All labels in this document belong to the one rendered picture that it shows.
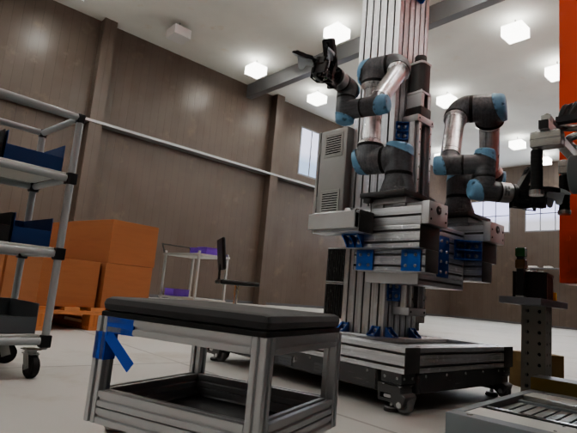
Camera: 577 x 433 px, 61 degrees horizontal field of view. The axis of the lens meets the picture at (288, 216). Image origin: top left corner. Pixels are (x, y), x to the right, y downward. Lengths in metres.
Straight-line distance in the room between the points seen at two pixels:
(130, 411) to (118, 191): 11.59
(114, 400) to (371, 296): 1.44
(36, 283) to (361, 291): 2.27
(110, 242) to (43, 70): 9.01
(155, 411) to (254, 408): 0.21
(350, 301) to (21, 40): 11.12
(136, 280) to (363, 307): 2.19
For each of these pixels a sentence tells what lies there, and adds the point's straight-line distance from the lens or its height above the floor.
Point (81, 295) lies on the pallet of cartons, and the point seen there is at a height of 0.24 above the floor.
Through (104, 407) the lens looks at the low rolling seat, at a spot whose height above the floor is 0.13.
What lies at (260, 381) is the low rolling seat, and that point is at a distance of 0.85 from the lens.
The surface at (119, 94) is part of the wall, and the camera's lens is 13.04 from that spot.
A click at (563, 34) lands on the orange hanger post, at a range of 2.64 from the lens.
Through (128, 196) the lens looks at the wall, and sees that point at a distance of 12.61.
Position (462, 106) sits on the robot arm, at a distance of 2.20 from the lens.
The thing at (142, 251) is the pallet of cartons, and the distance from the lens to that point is 4.00.
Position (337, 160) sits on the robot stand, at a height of 1.06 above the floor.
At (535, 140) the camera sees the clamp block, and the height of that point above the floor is 0.92.
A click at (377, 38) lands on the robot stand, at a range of 2.64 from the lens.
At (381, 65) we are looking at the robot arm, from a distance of 2.26.
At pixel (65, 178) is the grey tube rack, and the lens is 2.04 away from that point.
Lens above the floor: 0.38
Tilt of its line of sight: 9 degrees up
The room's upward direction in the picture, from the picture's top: 5 degrees clockwise
